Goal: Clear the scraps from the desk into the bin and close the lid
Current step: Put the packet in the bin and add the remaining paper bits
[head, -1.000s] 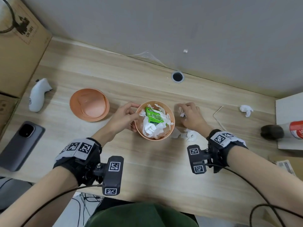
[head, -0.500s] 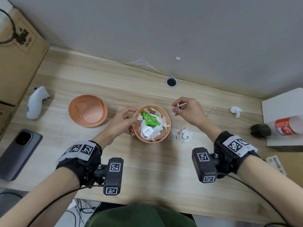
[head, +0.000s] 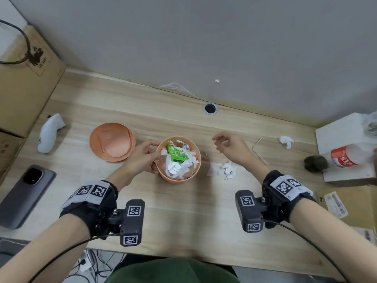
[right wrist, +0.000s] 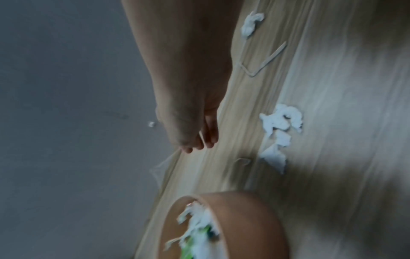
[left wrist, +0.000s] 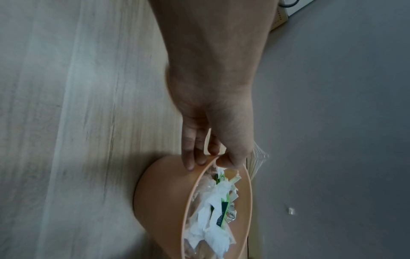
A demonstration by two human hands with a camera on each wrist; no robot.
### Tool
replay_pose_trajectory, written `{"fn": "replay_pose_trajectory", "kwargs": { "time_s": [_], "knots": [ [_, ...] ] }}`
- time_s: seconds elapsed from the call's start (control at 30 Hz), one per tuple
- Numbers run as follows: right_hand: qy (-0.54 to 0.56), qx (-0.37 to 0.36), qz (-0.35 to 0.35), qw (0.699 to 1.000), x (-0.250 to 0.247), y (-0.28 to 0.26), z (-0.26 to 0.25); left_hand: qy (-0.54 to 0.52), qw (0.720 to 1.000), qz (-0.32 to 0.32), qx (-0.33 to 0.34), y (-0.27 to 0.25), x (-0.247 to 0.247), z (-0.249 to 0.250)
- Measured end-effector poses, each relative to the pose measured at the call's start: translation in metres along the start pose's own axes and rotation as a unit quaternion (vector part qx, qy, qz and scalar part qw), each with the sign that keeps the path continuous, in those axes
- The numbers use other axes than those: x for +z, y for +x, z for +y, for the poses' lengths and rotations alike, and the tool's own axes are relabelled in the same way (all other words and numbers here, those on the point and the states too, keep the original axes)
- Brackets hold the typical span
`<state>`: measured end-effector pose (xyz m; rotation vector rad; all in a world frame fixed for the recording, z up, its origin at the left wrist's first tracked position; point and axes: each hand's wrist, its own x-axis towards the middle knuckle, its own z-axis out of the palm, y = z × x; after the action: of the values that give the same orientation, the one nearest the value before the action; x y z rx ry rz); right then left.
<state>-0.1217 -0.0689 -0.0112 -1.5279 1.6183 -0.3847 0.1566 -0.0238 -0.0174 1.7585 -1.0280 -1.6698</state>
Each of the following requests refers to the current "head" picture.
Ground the person's right hand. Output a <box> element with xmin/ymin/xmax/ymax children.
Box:
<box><xmin>212</xmin><ymin>131</ymin><xmax>260</xmax><ymax>171</ymax></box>

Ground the person's left hand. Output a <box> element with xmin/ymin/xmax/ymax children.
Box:
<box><xmin>122</xmin><ymin>140</ymin><xmax>162</xmax><ymax>178</ymax></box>

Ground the orange desktop trash bin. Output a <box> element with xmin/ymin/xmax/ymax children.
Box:
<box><xmin>155</xmin><ymin>136</ymin><xmax>202</xmax><ymax>184</ymax></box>

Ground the person's right forearm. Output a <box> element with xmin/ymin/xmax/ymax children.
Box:
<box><xmin>250</xmin><ymin>154</ymin><xmax>377</xmax><ymax>283</ymax></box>

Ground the person's left forearm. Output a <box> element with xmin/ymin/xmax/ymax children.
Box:
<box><xmin>0</xmin><ymin>164</ymin><xmax>134</xmax><ymax>283</ymax></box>

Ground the green plastic wrapper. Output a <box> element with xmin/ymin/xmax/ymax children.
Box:
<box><xmin>166</xmin><ymin>144</ymin><xmax>189</xmax><ymax>163</ymax></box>

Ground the large crumpled white tissue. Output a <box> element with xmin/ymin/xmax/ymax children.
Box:
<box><xmin>207</xmin><ymin>161</ymin><xmax>238</xmax><ymax>180</ymax></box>

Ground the heap of white paper scraps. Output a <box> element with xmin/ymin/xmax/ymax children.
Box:
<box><xmin>160</xmin><ymin>140</ymin><xmax>200</xmax><ymax>179</ymax></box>

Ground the bent thin wooden stick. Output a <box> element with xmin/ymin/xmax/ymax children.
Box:
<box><xmin>251</xmin><ymin>138</ymin><xmax>269</xmax><ymax>166</ymax></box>

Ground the orange bin lid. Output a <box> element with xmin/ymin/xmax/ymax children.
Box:
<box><xmin>89</xmin><ymin>122</ymin><xmax>136</xmax><ymax>163</ymax></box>

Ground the small crumpled white tissue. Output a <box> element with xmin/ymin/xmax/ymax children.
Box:
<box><xmin>279</xmin><ymin>135</ymin><xmax>295</xmax><ymax>150</ymax></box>

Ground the clear tape scrap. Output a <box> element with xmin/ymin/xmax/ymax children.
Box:
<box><xmin>160</xmin><ymin>81</ymin><xmax>198</xmax><ymax>98</ymax></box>

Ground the black wrist band with markers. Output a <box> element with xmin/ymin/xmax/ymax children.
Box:
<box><xmin>59</xmin><ymin>180</ymin><xmax>119</xmax><ymax>238</ymax></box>
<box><xmin>261</xmin><ymin>170</ymin><xmax>316</xmax><ymax>223</ymax></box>

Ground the dark brown round object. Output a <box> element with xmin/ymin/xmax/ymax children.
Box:
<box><xmin>304</xmin><ymin>155</ymin><xmax>329</xmax><ymax>174</ymax></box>

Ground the white handheld controller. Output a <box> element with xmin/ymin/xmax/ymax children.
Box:
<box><xmin>37</xmin><ymin>113</ymin><xmax>66</xmax><ymax>154</ymax></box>

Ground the white box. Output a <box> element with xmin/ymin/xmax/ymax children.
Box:
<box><xmin>315</xmin><ymin>112</ymin><xmax>377</xmax><ymax>184</ymax></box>

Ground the person's green garment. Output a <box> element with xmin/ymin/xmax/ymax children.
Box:
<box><xmin>104</xmin><ymin>257</ymin><xmax>241</xmax><ymax>283</ymax></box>

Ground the plastic bottle with red label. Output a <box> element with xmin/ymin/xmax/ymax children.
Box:
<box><xmin>322</xmin><ymin>144</ymin><xmax>375</xmax><ymax>168</ymax></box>

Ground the grey smartphone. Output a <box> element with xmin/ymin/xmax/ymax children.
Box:
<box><xmin>0</xmin><ymin>164</ymin><xmax>57</xmax><ymax>230</ymax></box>

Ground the flat cardboard box with label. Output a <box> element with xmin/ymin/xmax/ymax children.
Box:
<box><xmin>316</xmin><ymin>185</ymin><xmax>377</xmax><ymax>245</ymax></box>

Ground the low brown cardboard box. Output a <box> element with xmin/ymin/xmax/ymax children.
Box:
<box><xmin>0</xmin><ymin>130</ymin><xmax>25</xmax><ymax>183</ymax></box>

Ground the large brown cardboard box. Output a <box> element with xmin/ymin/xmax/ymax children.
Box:
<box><xmin>0</xmin><ymin>25</ymin><xmax>67</xmax><ymax>139</ymax></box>

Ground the clear plastic bag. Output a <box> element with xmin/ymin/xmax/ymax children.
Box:
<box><xmin>360</xmin><ymin>111</ymin><xmax>377</xmax><ymax>136</ymax></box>

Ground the black wrist camera block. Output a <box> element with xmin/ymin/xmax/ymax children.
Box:
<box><xmin>235</xmin><ymin>190</ymin><xmax>269</xmax><ymax>233</ymax></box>
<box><xmin>107</xmin><ymin>199</ymin><xmax>145</xmax><ymax>247</ymax></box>

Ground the white power strip with cables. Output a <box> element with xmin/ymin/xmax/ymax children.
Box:
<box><xmin>67</xmin><ymin>248</ymin><xmax>128</xmax><ymax>281</ymax></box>

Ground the black camera cable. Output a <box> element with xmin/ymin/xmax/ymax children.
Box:
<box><xmin>27</xmin><ymin>232</ymin><xmax>122</xmax><ymax>283</ymax></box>
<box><xmin>264</xmin><ymin>220</ymin><xmax>350</xmax><ymax>283</ymax></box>

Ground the thick black cable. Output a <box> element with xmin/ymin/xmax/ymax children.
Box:
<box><xmin>0</xmin><ymin>19</ymin><xmax>33</xmax><ymax>65</ymax></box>

